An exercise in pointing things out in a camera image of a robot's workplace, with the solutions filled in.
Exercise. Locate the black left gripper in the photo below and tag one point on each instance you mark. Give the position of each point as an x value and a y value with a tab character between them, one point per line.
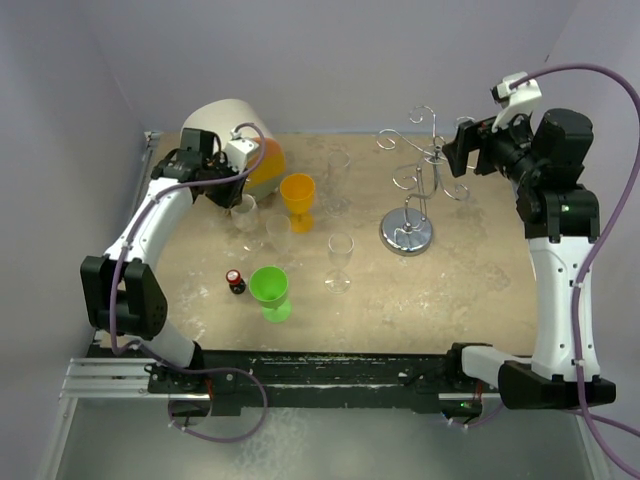
232	196

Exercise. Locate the yellow plastic wine glass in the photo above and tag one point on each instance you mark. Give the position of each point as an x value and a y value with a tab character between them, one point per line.
298	192

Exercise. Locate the tall clear champagne flute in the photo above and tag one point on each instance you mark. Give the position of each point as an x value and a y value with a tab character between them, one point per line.
338	168

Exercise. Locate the clear stemmed wine glass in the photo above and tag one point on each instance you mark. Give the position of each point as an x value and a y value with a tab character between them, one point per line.
340	249

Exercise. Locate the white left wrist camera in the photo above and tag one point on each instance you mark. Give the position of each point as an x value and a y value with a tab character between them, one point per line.
239	151

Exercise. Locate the clear ribbed flute glass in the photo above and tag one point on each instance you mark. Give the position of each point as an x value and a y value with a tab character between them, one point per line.
279	231

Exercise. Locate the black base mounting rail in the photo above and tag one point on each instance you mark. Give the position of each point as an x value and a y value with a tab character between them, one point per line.
235	380

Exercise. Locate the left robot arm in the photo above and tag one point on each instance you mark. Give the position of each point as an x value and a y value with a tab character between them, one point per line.
122	294

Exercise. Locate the green plastic wine glass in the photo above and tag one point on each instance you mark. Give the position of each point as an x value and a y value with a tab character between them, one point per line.
269	286

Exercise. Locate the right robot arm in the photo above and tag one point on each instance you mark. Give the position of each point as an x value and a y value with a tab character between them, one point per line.
561	226

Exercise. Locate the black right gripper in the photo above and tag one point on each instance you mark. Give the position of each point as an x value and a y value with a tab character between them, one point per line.
474	135

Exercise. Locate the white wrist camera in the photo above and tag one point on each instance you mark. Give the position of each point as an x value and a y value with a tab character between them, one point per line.
514	101
239	151

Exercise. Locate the small red-capped bottle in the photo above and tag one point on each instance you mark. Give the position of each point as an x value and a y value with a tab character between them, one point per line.
235	281

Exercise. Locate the chrome wine glass rack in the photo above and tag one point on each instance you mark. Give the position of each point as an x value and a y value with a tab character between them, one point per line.
407	231

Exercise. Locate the short clear wine glass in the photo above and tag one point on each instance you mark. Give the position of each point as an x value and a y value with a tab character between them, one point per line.
245	217

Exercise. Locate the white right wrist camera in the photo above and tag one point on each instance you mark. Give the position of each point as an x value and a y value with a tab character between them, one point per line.
514	101

